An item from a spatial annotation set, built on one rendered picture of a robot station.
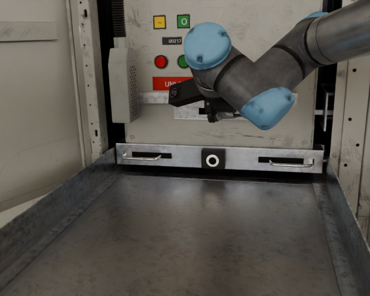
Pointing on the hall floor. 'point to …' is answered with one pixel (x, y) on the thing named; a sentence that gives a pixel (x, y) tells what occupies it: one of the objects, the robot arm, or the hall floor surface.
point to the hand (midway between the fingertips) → (215, 113)
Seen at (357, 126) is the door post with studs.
